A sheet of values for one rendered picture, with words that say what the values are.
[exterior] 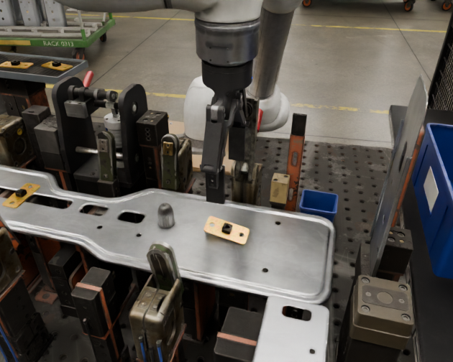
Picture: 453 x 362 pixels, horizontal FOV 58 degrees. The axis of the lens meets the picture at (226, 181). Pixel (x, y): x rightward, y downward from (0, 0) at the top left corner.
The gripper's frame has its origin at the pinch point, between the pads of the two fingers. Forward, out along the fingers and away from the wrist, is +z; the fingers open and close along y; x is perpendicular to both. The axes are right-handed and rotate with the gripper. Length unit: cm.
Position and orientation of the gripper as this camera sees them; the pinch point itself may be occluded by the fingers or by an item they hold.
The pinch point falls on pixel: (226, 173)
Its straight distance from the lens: 70.8
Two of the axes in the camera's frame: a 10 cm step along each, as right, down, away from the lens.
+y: -2.7, 5.5, -7.9
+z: 0.0, 8.2, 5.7
